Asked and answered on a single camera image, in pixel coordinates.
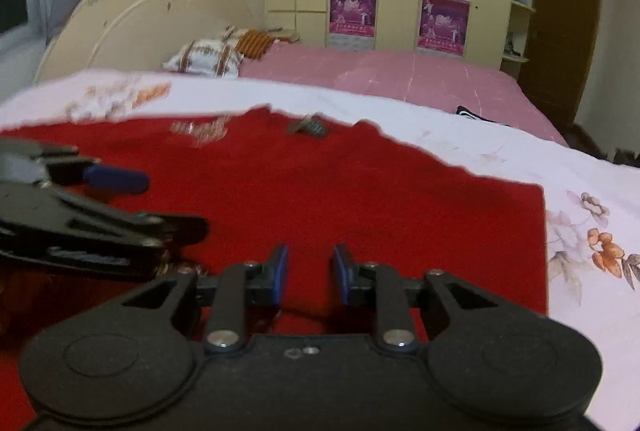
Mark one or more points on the purple wall poster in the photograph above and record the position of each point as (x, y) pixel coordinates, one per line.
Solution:
(444, 23)
(352, 11)

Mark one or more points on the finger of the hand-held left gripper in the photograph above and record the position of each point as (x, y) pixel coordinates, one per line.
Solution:
(150, 233)
(117, 179)

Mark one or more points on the red knit sweater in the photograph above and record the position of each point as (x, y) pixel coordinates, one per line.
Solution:
(310, 191)

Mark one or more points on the cream round headboard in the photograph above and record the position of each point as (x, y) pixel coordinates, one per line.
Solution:
(150, 11)

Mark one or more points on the orange striped pillow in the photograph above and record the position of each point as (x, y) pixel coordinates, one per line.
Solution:
(255, 42)

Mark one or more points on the pink bed sheet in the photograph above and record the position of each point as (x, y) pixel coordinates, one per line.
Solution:
(390, 71)

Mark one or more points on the brown wooden door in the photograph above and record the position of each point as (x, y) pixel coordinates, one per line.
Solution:
(560, 26)

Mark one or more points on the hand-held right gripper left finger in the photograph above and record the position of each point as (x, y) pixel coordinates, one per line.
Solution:
(281, 273)

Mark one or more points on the white floral blanket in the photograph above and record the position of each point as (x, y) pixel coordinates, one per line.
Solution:
(565, 181)

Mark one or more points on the white brown patterned pillow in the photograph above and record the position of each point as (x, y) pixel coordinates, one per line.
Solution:
(205, 56)

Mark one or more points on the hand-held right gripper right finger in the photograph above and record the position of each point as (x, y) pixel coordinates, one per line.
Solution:
(341, 273)

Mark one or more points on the small black cloth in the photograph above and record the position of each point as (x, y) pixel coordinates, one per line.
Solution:
(472, 113)

